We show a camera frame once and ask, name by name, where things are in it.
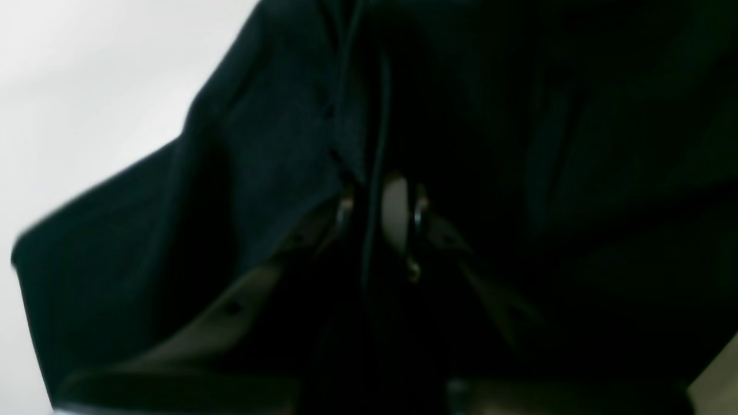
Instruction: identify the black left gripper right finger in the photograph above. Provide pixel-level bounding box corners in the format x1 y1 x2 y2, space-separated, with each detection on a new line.
381 173 692 414

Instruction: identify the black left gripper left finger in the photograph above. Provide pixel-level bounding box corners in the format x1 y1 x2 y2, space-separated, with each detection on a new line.
55 191 355 414

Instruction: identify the black T-shirt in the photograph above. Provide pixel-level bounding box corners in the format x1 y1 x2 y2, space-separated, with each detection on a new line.
12 1 736 414

